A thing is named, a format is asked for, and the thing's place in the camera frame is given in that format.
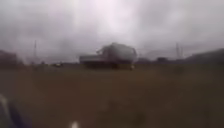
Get grey truck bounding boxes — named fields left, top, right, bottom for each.
left=79, top=42, right=138, bottom=70

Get lattice mast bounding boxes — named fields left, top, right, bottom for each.
left=32, top=39, right=38, bottom=63
left=175, top=42, right=181, bottom=60

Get building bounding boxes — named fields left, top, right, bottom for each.
left=0, top=49, right=24, bottom=69
left=182, top=47, right=224, bottom=66

